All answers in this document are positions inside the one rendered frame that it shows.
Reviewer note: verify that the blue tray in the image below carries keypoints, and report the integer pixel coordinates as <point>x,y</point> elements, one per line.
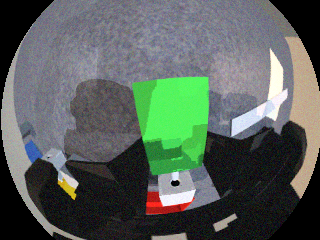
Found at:
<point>33,154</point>

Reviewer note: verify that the white flat bar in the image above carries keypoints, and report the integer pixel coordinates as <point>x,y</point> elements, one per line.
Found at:
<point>245,120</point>

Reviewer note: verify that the red tray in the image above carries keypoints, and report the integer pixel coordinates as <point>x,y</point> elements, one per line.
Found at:
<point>154,205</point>

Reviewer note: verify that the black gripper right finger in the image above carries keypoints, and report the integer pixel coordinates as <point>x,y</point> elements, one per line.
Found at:
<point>225,157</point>

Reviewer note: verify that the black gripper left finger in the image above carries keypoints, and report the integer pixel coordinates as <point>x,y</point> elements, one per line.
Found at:
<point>127,173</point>

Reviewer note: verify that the yellow block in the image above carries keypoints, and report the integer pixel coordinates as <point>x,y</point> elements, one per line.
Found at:
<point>67,188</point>

